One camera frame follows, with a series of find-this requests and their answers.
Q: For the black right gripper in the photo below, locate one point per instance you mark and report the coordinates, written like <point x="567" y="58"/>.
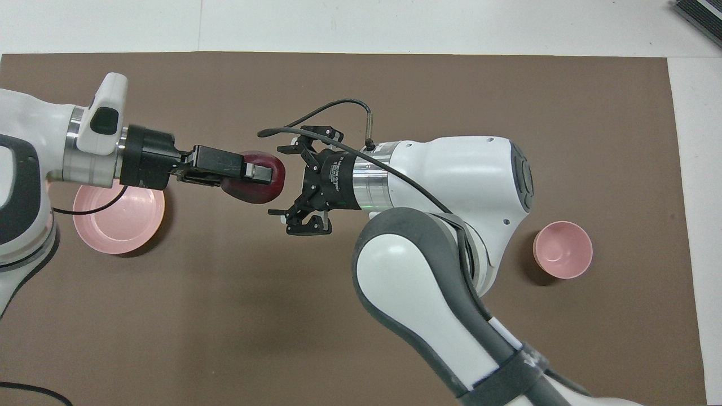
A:
<point x="333" y="180"/>

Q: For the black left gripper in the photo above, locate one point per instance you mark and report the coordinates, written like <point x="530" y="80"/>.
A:
<point x="146" y="158"/>

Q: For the dark red apple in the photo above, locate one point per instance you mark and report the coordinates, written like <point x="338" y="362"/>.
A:
<point x="256" y="192"/>

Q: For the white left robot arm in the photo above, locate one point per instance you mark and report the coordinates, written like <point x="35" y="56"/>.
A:
<point x="34" y="135"/>

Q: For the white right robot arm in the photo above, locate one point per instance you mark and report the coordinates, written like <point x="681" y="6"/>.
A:
<point x="451" y="169"/>

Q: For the pink plate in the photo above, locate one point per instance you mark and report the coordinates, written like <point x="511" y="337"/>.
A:
<point x="121" y="225"/>

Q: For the pink bowl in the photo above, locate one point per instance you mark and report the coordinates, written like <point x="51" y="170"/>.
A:
<point x="563" y="251"/>

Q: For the brown table mat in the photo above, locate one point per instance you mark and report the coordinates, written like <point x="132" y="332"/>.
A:
<point x="225" y="310"/>

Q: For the grey ridged metal device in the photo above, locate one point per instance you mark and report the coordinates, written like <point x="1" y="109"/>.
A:
<point x="702" y="14"/>

